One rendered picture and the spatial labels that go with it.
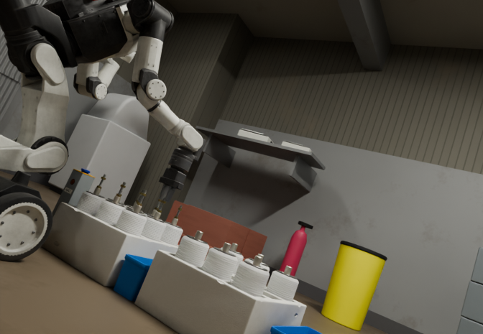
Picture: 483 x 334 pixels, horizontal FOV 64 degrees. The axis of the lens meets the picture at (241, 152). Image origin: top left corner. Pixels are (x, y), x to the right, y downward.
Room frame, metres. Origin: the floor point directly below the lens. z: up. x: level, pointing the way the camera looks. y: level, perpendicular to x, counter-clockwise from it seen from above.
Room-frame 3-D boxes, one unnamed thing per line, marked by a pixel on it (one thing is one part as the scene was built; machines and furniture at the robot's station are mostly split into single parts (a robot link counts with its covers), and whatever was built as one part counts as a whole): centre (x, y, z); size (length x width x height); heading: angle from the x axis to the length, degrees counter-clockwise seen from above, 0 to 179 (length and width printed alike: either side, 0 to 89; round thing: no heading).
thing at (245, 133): (4.09, -0.12, 1.30); 0.39 x 0.37 x 0.10; 56
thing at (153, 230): (1.57, 0.21, 0.16); 0.10 x 0.10 x 0.18
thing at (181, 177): (1.57, 0.21, 0.45); 0.13 x 0.10 x 0.12; 47
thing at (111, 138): (4.46, 1.43, 0.65); 0.66 x 0.59 x 1.30; 146
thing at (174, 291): (1.35, -0.14, 0.09); 0.39 x 0.39 x 0.18; 55
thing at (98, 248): (1.63, 0.31, 0.09); 0.39 x 0.39 x 0.18; 58
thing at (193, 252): (1.32, 0.03, 0.16); 0.10 x 0.10 x 0.18
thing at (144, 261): (1.46, 0.11, 0.06); 0.30 x 0.11 x 0.12; 145
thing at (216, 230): (4.01, 0.07, 0.20); 1.14 x 0.75 x 0.39; 56
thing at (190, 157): (1.58, 0.21, 0.57); 0.11 x 0.11 x 0.11; 35
